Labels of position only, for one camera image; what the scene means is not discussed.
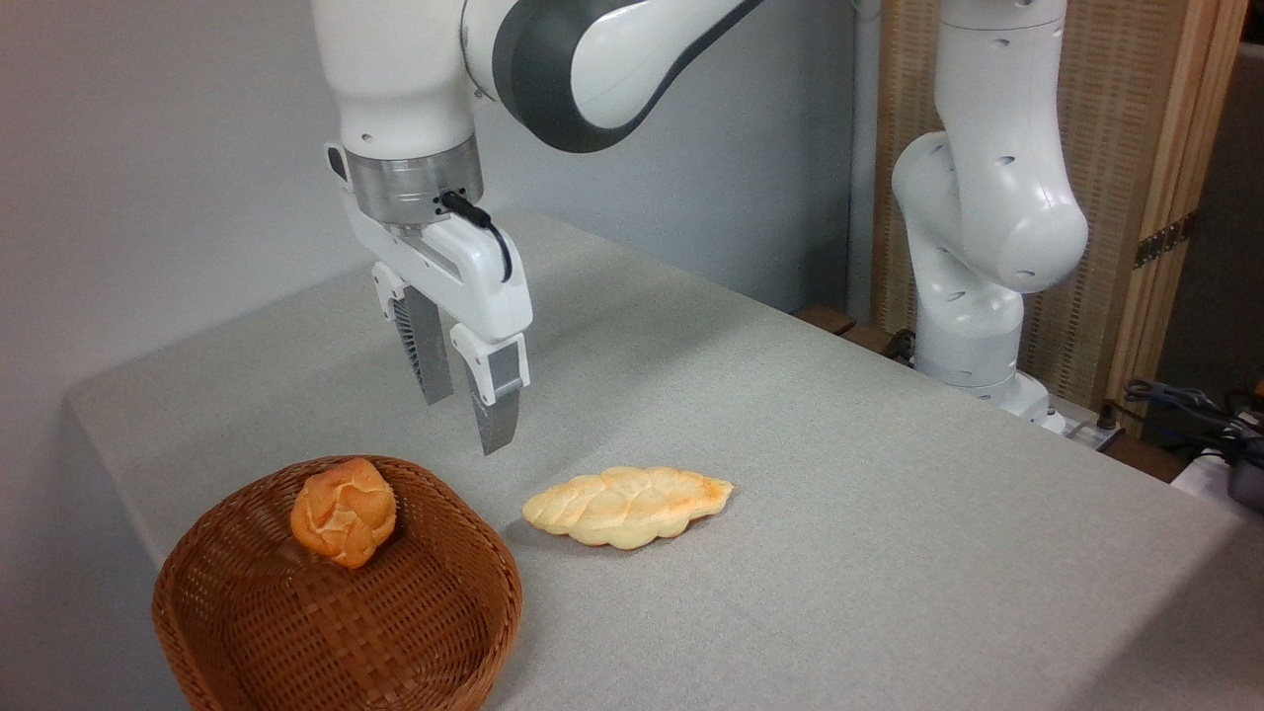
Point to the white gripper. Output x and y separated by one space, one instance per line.
464 265

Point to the round orange bread roll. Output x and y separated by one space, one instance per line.
344 513

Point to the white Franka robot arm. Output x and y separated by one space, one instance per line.
987 197

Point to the long braided bread loaf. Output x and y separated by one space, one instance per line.
627 506

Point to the brown wicker basket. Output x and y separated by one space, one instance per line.
336 622

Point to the grey vertical pipe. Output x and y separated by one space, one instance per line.
863 148

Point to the wood and rattan folding screen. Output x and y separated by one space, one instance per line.
1136 118

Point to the dark grey device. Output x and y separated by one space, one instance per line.
1249 479

